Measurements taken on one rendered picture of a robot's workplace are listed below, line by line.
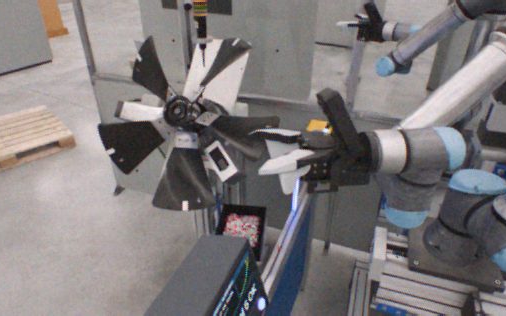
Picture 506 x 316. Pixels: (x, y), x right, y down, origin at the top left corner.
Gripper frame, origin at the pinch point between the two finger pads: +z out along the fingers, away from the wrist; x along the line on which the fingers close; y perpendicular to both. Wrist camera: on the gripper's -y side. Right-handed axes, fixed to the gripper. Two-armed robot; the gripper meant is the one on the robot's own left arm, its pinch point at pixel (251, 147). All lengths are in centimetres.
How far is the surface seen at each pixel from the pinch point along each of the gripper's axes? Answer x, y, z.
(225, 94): 100, 15, 2
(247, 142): 59, 22, -4
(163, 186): 59, 37, 26
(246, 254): 0.9, 21.9, 1.2
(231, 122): 69, 18, 1
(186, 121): 68, 17, 16
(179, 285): -4.7, 22.9, 13.2
